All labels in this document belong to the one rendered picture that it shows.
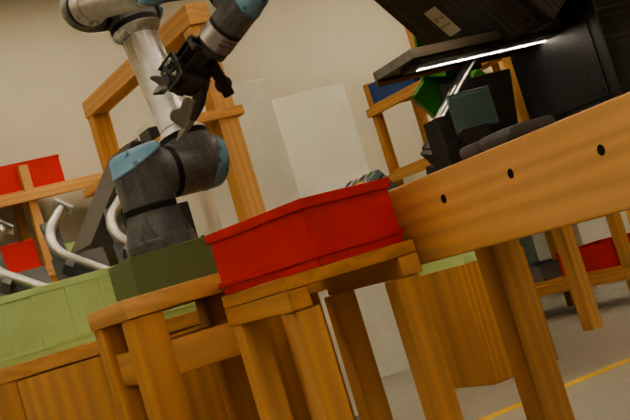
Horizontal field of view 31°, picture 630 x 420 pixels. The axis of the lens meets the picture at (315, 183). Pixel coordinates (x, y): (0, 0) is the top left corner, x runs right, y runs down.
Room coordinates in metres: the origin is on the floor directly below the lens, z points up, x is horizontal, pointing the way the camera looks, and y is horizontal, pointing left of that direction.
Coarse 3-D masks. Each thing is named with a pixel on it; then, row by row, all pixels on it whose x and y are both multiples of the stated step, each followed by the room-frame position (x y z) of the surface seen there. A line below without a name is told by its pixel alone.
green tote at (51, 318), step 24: (48, 288) 2.88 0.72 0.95; (72, 288) 2.90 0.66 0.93; (96, 288) 2.92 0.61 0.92; (0, 312) 2.83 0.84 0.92; (24, 312) 2.85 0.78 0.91; (48, 312) 2.88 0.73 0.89; (72, 312) 2.89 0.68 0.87; (168, 312) 2.98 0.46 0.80; (0, 336) 2.83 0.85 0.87; (24, 336) 2.85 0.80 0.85; (48, 336) 2.87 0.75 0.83; (72, 336) 2.89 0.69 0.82; (0, 360) 2.82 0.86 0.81; (24, 360) 2.84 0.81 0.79
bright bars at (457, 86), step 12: (468, 60) 2.26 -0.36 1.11; (468, 72) 2.23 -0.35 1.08; (456, 84) 2.25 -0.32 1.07; (444, 108) 2.20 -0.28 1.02; (432, 120) 2.19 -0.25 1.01; (444, 120) 2.18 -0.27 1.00; (432, 132) 2.21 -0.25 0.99; (444, 132) 2.18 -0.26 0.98; (432, 144) 2.22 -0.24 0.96; (444, 144) 2.18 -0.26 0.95; (456, 144) 2.19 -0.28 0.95; (444, 156) 2.19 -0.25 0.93; (456, 156) 2.18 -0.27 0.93
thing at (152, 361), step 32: (128, 320) 2.25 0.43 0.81; (160, 320) 2.27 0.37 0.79; (224, 320) 2.58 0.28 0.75; (128, 352) 2.37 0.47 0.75; (160, 352) 2.26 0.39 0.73; (192, 352) 2.30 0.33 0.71; (224, 352) 2.33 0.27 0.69; (288, 352) 2.37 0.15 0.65; (128, 384) 2.43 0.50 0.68; (160, 384) 2.25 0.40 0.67; (224, 384) 2.59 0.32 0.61; (288, 384) 2.37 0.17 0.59; (128, 416) 2.46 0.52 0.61; (160, 416) 2.25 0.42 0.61; (256, 416) 2.58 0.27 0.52
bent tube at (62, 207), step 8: (56, 200) 3.20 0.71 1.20; (56, 208) 3.20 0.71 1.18; (64, 208) 3.20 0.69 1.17; (72, 208) 3.21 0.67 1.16; (56, 216) 3.18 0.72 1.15; (48, 224) 3.17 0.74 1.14; (56, 224) 3.18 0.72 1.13; (48, 232) 3.15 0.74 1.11; (48, 240) 3.14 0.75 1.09; (56, 240) 3.16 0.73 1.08; (56, 248) 3.14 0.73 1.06; (56, 256) 3.14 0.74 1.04; (64, 256) 3.14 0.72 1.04; (72, 256) 3.14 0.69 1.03; (80, 256) 3.15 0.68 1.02; (80, 264) 3.14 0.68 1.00; (88, 264) 3.15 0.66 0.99; (96, 264) 3.15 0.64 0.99
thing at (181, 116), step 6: (186, 102) 2.32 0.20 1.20; (192, 102) 2.33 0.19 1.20; (180, 108) 2.31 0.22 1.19; (186, 108) 2.32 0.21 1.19; (192, 108) 2.32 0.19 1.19; (174, 114) 2.31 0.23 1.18; (180, 114) 2.32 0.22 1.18; (186, 114) 2.33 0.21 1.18; (174, 120) 2.31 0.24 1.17; (180, 120) 2.32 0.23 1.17; (186, 120) 2.33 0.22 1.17; (192, 120) 2.33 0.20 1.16; (180, 126) 2.33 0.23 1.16; (186, 126) 2.33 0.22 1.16; (180, 132) 2.34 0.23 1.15; (186, 132) 2.34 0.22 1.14; (180, 138) 2.34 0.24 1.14
